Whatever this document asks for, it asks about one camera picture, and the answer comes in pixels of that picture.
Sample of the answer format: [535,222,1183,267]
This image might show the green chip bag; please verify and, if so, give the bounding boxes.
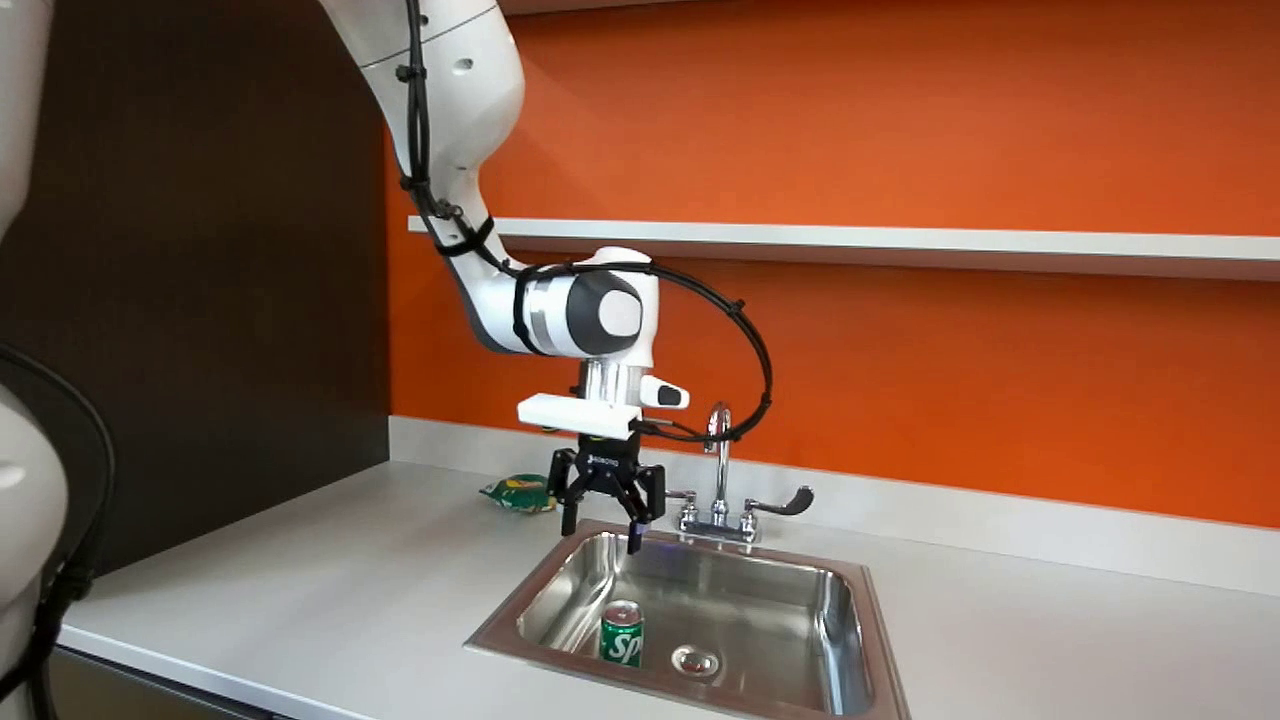
[479,473,566,519]

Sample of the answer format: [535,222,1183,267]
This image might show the chrome sink faucet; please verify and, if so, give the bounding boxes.
[663,403,820,556]

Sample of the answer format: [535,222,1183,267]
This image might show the stainless steel sink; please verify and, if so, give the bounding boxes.
[464,519,915,720]

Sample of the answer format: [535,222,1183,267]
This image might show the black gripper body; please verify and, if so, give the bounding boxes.
[550,435,668,506]

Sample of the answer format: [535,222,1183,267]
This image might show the dark wood cabinet panel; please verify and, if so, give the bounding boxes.
[0,0,400,580]

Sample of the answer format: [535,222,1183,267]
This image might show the white wall shelf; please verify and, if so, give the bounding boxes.
[403,210,1280,284]

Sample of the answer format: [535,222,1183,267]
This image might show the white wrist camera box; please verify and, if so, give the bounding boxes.
[513,370,696,445]

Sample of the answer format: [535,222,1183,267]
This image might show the green soda can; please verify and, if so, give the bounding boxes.
[598,594,649,672]

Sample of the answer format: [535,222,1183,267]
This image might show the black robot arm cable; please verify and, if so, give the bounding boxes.
[395,0,779,452]

